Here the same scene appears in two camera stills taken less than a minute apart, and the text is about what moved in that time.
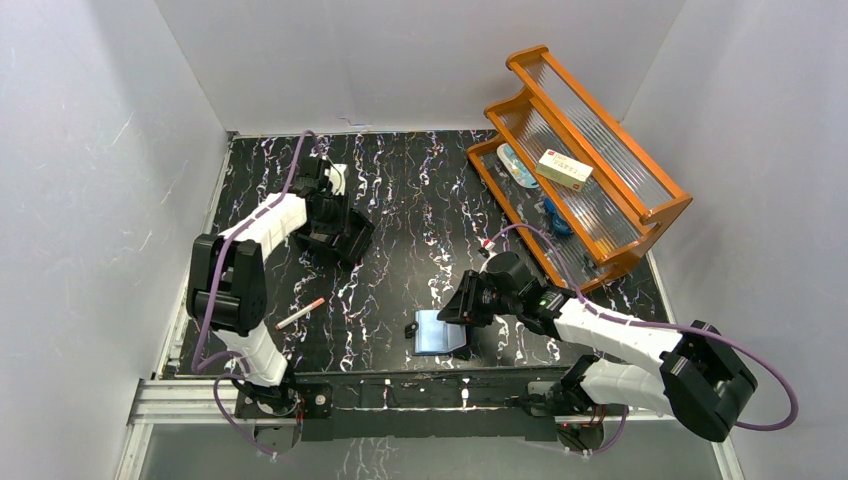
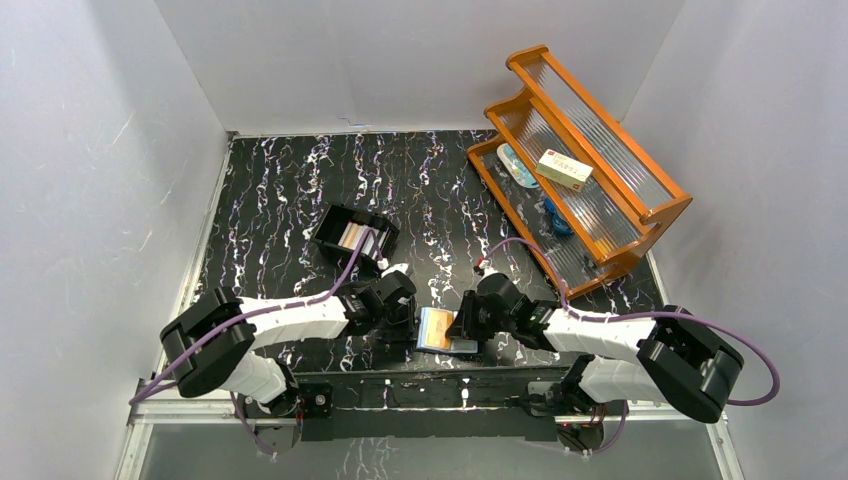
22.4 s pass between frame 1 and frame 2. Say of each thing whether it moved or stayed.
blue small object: stayed
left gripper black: moved
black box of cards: moved
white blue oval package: stayed
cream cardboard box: stayed
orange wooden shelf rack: stayed
